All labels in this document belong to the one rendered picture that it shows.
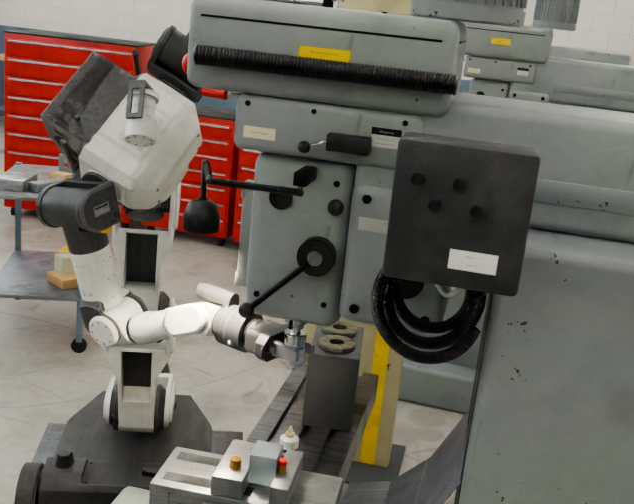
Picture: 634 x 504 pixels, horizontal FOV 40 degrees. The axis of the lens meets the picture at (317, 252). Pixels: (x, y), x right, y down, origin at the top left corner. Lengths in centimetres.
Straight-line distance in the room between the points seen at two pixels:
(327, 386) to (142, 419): 75
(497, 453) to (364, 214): 47
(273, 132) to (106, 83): 61
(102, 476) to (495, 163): 162
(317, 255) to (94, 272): 62
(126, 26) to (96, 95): 964
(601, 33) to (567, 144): 915
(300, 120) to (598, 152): 50
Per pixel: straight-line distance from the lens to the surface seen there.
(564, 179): 151
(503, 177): 124
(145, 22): 1156
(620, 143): 151
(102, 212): 195
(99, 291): 200
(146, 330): 198
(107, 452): 269
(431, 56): 147
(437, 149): 124
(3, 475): 372
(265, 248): 161
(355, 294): 157
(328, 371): 204
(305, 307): 162
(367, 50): 149
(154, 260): 240
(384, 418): 371
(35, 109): 713
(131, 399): 259
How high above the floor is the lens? 190
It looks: 16 degrees down
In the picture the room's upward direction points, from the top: 6 degrees clockwise
